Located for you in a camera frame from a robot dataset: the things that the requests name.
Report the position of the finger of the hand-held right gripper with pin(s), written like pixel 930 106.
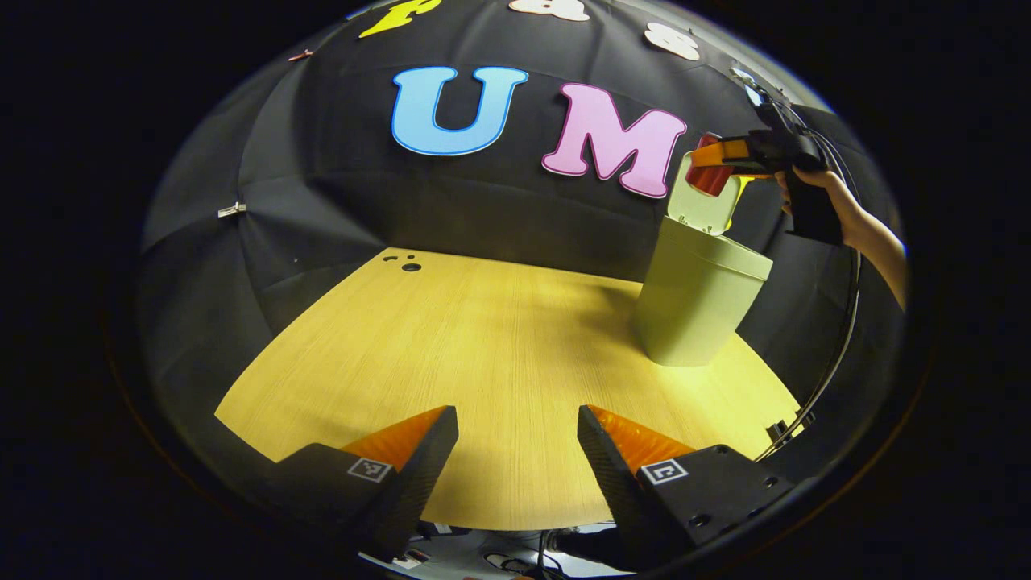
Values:
pixel 721 153

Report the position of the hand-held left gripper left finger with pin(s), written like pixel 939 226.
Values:
pixel 423 475

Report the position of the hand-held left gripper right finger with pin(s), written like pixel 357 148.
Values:
pixel 608 483

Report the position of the orange pop can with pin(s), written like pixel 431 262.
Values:
pixel 709 181

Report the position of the green desktop garbage bin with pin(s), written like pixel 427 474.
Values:
pixel 697 306

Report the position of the black backdrop cloth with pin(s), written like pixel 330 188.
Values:
pixel 338 185

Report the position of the white cloth clip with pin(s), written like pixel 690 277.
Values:
pixel 232 210

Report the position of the copper cloth clip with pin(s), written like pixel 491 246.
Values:
pixel 301 55

